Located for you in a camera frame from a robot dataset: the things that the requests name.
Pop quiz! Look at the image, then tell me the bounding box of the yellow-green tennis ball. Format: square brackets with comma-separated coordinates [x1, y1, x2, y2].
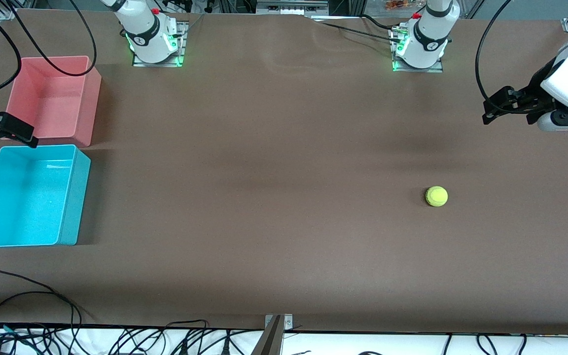
[426, 186, 448, 207]

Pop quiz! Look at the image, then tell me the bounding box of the pink plastic bin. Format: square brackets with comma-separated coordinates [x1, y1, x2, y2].
[0, 56, 102, 147]

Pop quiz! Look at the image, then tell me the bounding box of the blue plastic bin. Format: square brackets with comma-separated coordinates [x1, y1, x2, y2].
[0, 144, 91, 248]

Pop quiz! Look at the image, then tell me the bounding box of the grey metal box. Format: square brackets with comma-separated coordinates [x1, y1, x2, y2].
[256, 0, 329, 15]

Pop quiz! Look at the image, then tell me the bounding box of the grey metal pole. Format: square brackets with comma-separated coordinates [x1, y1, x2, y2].
[251, 316, 284, 355]

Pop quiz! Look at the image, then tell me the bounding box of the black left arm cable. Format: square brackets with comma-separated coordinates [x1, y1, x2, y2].
[475, 0, 556, 115]

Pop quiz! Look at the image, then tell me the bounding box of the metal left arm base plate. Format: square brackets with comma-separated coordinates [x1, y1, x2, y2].
[390, 25, 445, 73]

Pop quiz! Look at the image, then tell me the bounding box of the black right arm loop cable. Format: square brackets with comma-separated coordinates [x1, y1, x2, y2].
[15, 0, 98, 77]

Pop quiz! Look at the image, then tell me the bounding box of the black cable on table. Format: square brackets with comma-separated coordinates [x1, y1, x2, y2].
[360, 14, 397, 31]
[319, 22, 403, 44]

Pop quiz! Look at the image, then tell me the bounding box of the small metal edge bracket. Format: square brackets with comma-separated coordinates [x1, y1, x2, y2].
[265, 314, 293, 332]

